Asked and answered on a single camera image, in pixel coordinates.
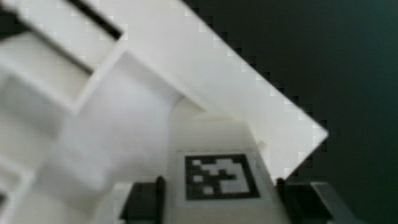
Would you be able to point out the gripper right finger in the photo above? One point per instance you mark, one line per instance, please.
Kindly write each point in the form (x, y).
(313, 203)

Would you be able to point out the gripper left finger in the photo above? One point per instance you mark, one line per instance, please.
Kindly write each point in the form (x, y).
(131, 203)

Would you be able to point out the white chair seat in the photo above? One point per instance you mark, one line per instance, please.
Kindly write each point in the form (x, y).
(112, 58)

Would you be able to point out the white chair leg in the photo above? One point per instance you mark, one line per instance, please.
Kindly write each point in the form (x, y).
(220, 191)

